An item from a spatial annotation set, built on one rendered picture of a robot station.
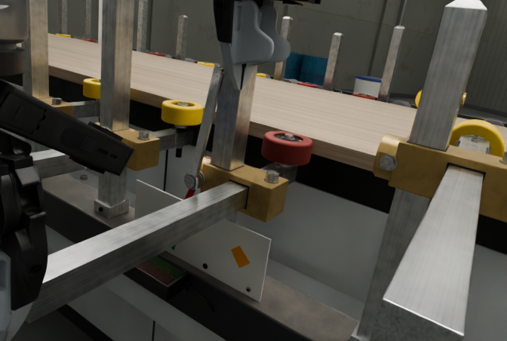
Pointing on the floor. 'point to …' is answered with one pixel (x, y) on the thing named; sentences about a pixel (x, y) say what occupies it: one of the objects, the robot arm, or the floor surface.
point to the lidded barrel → (367, 84)
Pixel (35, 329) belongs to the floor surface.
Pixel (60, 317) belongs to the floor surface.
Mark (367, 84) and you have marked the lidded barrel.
